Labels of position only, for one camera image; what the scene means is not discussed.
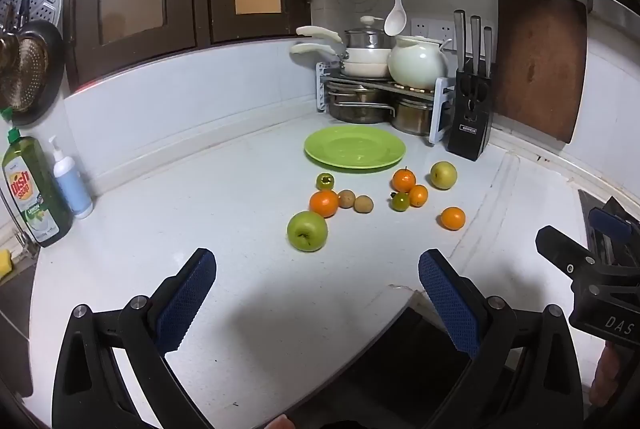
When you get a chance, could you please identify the white ladle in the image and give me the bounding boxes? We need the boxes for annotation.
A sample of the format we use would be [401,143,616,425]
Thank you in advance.
[383,0,407,38]

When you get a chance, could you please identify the black knife block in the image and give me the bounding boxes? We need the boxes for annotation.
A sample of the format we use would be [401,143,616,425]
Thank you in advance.
[446,68,494,162]

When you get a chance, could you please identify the white pan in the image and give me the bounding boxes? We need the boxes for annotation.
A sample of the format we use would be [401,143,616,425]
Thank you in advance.
[289,42,392,79]
[295,25,392,64]

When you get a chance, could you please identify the orange with stem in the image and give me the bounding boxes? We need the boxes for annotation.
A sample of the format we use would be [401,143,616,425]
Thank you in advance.
[391,167,417,194]

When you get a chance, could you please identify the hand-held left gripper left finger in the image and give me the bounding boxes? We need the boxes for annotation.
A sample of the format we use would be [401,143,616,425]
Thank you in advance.
[51,248,217,429]

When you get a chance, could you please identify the grey pot rack shelf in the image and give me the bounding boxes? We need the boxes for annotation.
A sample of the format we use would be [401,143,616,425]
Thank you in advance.
[315,61,457,145]

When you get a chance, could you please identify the steel pot with lid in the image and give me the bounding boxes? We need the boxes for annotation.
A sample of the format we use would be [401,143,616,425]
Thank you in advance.
[344,15,394,50]

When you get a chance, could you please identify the hanging frying pan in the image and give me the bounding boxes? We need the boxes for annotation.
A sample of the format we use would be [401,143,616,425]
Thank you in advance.
[0,20,67,126]

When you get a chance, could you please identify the person's right hand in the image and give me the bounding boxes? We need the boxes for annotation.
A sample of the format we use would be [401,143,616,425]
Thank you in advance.
[589,341,620,407]

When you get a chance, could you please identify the large green apple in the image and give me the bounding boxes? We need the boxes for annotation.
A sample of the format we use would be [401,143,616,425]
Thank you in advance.
[287,211,329,253]

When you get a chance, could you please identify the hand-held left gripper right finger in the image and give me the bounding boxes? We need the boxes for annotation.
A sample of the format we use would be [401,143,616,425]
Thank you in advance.
[418,249,585,429]

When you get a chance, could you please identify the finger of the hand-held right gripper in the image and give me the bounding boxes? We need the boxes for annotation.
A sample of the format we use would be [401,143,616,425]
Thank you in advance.
[535,225,603,284]
[588,196,640,262]

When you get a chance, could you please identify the wooden cutting board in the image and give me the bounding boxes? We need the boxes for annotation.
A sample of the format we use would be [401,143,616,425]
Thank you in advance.
[492,0,589,145]

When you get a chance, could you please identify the green dish soap bottle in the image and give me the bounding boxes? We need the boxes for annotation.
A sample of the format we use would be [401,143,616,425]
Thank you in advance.
[1,108,74,248]

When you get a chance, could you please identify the white ceramic pot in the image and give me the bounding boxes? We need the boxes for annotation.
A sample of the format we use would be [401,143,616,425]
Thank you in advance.
[388,35,454,90]

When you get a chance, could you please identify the large orange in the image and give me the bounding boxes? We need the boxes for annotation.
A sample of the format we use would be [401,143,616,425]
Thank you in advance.
[309,190,340,219]

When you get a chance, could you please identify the small steel pot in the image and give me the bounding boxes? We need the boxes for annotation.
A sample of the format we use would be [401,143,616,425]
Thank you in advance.
[390,96,434,136]

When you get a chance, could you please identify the steel handled knife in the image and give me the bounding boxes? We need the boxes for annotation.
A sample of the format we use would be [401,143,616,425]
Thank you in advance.
[482,26,494,80]
[453,9,467,76]
[469,15,482,78]

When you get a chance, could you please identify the yellow-green apple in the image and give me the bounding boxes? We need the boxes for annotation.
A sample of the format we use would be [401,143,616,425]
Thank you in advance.
[430,161,458,190]

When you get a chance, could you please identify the green plate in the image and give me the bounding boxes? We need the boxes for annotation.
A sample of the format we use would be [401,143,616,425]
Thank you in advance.
[304,125,407,172]

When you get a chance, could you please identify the black scissors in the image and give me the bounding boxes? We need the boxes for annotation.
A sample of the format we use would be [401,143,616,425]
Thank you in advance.
[461,78,489,104]

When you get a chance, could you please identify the white pump bottle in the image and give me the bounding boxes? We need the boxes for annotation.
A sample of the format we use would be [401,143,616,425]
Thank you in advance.
[48,136,95,220]

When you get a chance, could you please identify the wide steel pot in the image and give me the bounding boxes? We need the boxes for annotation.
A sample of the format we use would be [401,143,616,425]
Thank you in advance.
[325,84,397,125]

